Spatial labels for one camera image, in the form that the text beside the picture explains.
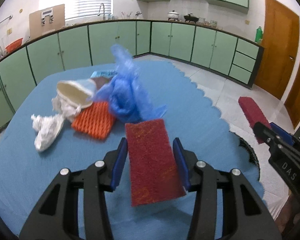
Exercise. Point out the cardboard box on counter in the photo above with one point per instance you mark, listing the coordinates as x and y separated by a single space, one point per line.
46 20

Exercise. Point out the blue plastic bag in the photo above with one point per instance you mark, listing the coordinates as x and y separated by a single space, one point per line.
127 99

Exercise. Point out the black lined trash bin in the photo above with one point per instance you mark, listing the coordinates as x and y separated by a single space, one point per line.
252 155

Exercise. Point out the person right hand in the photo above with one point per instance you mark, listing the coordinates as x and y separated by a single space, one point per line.
290 211

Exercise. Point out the red plastic basin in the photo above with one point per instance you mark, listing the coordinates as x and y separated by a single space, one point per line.
14 45

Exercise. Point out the green lower kitchen cabinets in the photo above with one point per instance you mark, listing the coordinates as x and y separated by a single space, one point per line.
222 53

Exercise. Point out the white cooking pot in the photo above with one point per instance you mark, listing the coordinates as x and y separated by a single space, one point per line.
173 16

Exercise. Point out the chrome kitchen faucet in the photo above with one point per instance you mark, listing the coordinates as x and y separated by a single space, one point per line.
101 11

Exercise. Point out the white tissue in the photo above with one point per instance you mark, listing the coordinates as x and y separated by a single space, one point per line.
64 108

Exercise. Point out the dark red scouring pad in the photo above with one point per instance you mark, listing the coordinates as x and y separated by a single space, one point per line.
154 175
256 118

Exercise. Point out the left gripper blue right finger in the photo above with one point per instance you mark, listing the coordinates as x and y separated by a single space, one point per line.
180 156

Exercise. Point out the wall towel rail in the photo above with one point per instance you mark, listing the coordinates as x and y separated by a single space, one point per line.
7 19

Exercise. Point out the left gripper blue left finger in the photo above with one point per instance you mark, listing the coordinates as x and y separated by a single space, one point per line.
119 163

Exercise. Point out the orange foam net sleeve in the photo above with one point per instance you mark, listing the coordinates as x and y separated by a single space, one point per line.
95 121

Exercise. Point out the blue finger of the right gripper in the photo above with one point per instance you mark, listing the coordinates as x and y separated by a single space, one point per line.
286 137

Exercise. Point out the paper cup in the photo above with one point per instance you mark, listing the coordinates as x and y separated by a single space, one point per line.
77 93

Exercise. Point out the light blue small box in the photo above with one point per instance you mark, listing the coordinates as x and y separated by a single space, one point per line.
108 74

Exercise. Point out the green thermos bottle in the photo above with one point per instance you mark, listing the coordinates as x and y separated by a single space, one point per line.
259 35

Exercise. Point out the black wok pan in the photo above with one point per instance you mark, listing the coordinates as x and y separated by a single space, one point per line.
190 18

